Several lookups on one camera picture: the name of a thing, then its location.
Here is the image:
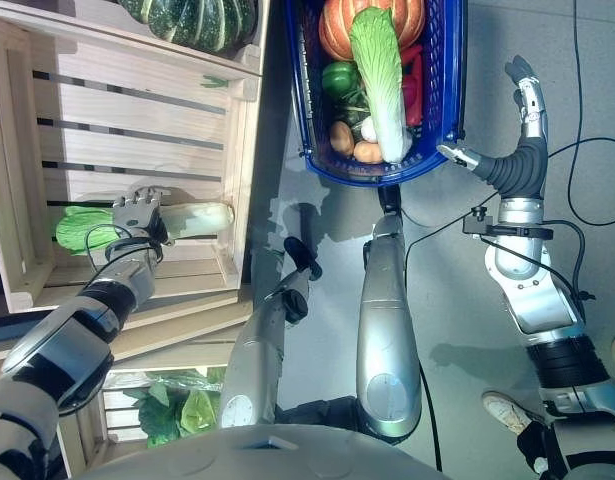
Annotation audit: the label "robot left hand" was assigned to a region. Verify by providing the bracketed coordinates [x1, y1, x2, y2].
[110, 185, 170, 246]

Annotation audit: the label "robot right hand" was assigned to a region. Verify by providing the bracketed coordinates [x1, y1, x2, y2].
[436, 54, 550, 201]

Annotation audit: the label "napa cabbage with dark-green leaves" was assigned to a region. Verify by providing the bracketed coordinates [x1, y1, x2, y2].
[54, 199, 237, 257]

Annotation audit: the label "blue plastic shopping basket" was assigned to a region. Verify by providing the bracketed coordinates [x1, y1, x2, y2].
[285, 0, 469, 189]

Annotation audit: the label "large open wooden crate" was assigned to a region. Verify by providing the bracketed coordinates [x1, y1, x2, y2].
[0, 12, 264, 315]

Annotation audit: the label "red pepper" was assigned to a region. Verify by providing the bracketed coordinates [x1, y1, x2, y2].
[400, 44, 426, 127]

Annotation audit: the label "wooden crate with leafy greens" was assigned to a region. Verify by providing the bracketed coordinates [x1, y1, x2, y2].
[0, 294, 256, 474]

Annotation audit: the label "orange-brown potato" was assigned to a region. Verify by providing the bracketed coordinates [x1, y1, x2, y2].
[353, 141, 386, 164]

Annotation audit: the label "napa cabbage with light-green leaves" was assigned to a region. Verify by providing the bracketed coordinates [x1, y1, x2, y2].
[349, 6, 414, 164]

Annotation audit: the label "robot left leg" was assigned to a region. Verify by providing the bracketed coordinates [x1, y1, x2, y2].
[218, 236, 324, 430]

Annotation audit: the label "robot leg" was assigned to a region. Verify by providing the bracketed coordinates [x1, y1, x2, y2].
[218, 236, 324, 430]
[355, 184, 424, 442]

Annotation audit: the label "dark green leafy vegetable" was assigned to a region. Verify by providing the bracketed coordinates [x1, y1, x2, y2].
[336, 88, 371, 139]

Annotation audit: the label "brown potato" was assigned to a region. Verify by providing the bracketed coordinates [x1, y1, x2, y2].
[328, 120, 355, 153]

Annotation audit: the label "wooden crate with squash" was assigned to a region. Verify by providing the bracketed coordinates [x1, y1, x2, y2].
[0, 0, 274, 82]

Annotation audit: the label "dark green leafy greens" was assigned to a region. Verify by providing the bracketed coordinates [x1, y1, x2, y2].
[120, 367, 229, 450]

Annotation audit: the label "robot right leg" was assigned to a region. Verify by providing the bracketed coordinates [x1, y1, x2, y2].
[355, 184, 424, 442]

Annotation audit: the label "green striped squash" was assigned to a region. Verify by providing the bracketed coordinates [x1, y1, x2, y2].
[116, 0, 261, 56]

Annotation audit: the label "light green lettuce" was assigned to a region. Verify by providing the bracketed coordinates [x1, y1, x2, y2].
[179, 388, 222, 435]

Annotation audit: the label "green bell pepper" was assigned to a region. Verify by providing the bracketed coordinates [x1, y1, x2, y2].
[321, 60, 363, 99]

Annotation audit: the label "orange pumpkin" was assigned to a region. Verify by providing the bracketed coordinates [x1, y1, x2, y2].
[318, 0, 427, 63]

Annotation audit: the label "robot grey torso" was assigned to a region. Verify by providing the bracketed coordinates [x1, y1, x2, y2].
[64, 423, 471, 480]

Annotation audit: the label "black cable at left wrist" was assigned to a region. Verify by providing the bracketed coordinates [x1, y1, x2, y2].
[84, 223, 164, 274]

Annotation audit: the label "black wrist camera clamp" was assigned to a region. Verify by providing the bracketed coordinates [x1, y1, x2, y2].
[461, 204, 556, 242]

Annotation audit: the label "thin black floor cable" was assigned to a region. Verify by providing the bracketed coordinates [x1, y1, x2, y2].
[545, 0, 615, 226]

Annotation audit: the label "black cable from right wrist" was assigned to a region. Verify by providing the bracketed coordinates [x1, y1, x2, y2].
[402, 197, 498, 474]

